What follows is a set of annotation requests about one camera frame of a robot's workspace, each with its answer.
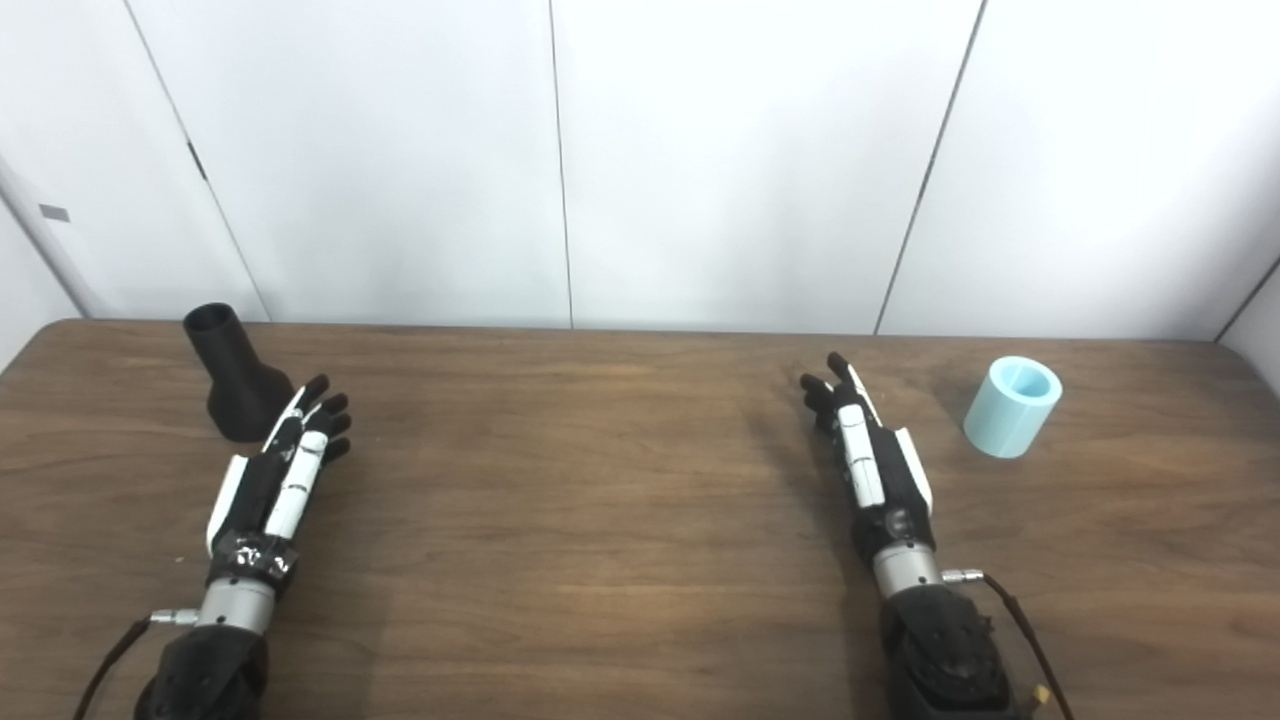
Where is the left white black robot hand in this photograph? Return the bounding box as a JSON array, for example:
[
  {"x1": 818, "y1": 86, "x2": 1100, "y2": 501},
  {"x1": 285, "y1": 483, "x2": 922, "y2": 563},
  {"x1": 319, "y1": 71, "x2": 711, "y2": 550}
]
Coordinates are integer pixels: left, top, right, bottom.
[{"x1": 205, "y1": 375, "x2": 354, "y2": 593}]

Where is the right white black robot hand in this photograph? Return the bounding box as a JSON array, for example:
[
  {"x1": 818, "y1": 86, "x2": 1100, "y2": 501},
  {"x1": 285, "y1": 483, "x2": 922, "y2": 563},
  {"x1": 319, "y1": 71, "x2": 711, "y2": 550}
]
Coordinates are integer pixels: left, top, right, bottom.
[{"x1": 799, "y1": 352, "x2": 939, "y2": 575}]

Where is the black flared nozzle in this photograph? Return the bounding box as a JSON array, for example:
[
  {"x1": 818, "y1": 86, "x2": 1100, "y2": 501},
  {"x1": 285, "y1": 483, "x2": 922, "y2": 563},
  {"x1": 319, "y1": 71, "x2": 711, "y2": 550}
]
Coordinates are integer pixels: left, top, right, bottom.
[{"x1": 183, "y1": 302, "x2": 298, "y2": 444}]

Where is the light-blue hose piece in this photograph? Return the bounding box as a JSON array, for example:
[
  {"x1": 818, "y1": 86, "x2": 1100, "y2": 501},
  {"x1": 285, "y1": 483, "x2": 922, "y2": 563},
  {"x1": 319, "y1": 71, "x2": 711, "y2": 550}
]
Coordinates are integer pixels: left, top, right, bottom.
[{"x1": 962, "y1": 355, "x2": 1064, "y2": 460}]

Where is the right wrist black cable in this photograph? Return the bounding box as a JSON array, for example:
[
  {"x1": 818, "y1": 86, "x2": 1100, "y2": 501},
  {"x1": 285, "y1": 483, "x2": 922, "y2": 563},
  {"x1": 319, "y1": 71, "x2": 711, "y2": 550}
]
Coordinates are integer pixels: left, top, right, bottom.
[{"x1": 942, "y1": 567, "x2": 1077, "y2": 720}]

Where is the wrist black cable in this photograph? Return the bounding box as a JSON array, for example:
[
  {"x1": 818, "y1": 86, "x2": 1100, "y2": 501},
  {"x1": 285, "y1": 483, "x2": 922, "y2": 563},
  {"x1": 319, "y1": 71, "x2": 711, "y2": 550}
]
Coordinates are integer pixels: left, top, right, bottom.
[
  {"x1": 72, "y1": 608, "x2": 201, "y2": 720},
  {"x1": 942, "y1": 567, "x2": 1077, "y2": 720}
]

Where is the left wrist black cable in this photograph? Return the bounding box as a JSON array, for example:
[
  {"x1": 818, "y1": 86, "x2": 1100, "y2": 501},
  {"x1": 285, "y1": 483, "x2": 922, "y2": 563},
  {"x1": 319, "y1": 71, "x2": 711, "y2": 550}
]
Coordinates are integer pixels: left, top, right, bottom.
[{"x1": 72, "y1": 608, "x2": 201, "y2": 720}]

